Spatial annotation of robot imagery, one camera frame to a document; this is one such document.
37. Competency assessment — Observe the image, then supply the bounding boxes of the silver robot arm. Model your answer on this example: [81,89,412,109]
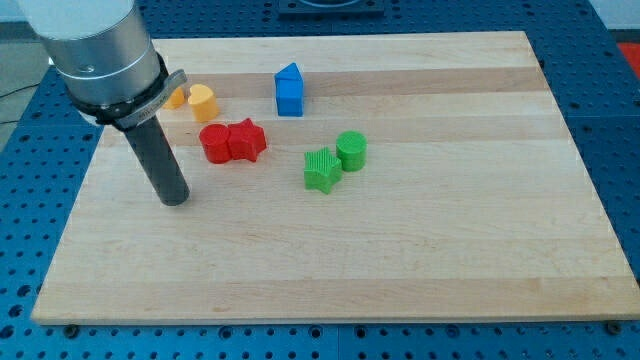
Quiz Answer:
[17,0,187,131]

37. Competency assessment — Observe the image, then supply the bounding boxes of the yellow block behind arm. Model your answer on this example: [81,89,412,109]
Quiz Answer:
[162,86,186,110]

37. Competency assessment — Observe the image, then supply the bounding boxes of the wooden board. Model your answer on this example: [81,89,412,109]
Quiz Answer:
[32,31,639,325]

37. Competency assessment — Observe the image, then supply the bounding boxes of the green star block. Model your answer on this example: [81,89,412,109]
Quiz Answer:
[303,147,343,194]

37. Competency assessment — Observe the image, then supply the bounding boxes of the green cylinder block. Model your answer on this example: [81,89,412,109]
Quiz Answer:
[336,130,367,172]

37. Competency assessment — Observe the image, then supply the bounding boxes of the red star block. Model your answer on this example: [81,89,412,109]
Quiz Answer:
[228,118,267,162]

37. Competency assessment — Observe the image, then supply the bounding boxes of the blue cube block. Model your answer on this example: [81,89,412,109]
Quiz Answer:
[276,79,304,117]

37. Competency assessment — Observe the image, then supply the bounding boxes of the red cylinder block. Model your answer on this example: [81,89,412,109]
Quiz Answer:
[199,124,231,164]

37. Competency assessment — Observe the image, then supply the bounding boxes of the yellow heart block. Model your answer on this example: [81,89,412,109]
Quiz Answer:
[188,84,220,123]

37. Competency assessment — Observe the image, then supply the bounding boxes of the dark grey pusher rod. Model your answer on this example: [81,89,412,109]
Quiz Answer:
[124,116,190,206]

